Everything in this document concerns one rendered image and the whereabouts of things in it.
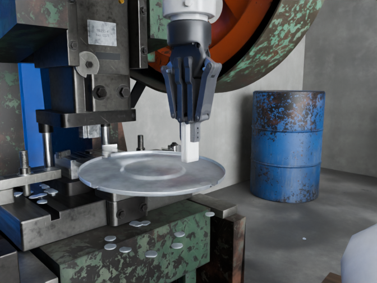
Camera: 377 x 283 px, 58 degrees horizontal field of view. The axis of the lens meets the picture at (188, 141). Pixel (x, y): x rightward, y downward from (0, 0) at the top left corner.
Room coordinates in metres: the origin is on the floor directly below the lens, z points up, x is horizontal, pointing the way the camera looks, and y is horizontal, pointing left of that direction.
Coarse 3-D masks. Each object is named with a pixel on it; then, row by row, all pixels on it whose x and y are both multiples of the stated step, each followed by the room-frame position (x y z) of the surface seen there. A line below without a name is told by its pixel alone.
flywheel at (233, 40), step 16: (224, 0) 1.02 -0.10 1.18; (240, 0) 0.98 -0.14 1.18; (256, 0) 0.90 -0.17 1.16; (272, 0) 0.87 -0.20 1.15; (224, 16) 1.02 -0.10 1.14; (240, 16) 0.98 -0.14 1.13; (256, 16) 0.90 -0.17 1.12; (224, 32) 1.02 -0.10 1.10; (240, 32) 0.93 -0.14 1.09; (256, 32) 0.91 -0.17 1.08; (224, 48) 0.97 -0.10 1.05; (240, 48) 0.93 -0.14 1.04; (160, 64) 1.17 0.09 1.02; (224, 64) 0.98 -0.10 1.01
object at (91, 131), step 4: (80, 128) 0.84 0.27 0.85; (84, 128) 0.83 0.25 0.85; (88, 128) 0.83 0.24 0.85; (92, 128) 0.84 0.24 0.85; (96, 128) 0.84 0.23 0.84; (80, 132) 0.84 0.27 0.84; (84, 132) 0.83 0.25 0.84; (88, 132) 0.83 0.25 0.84; (92, 132) 0.84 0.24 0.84; (96, 132) 0.84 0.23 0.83; (100, 132) 0.86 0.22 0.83; (80, 136) 0.84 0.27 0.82; (84, 136) 0.83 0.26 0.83; (88, 136) 0.83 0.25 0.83; (92, 136) 0.84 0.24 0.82; (96, 136) 0.84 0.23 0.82
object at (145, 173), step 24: (96, 168) 0.67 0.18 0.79; (120, 168) 0.67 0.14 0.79; (144, 168) 0.66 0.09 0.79; (168, 168) 0.66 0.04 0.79; (192, 168) 0.69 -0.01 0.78; (216, 168) 0.69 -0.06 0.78; (120, 192) 0.53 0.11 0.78; (144, 192) 0.53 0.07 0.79; (168, 192) 0.53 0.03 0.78; (192, 192) 0.55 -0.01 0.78
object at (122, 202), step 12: (96, 156) 0.79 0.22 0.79; (108, 156) 0.79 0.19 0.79; (96, 192) 0.74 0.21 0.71; (108, 204) 0.70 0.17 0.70; (120, 204) 0.71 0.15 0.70; (132, 204) 0.73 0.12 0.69; (144, 204) 0.75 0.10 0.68; (108, 216) 0.71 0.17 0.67; (120, 216) 0.70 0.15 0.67; (132, 216) 0.73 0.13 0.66; (144, 216) 0.75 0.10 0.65
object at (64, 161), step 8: (72, 152) 0.86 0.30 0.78; (80, 152) 0.86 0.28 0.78; (88, 152) 0.88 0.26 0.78; (96, 152) 0.86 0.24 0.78; (104, 152) 0.86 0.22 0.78; (112, 152) 0.86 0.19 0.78; (120, 152) 0.86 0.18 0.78; (56, 160) 0.83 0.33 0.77; (64, 160) 0.79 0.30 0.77; (72, 160) 0.77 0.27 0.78; (64, 168) 0.80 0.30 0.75; (72, 168) 0.77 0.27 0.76; (72, 176) 0.77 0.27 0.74
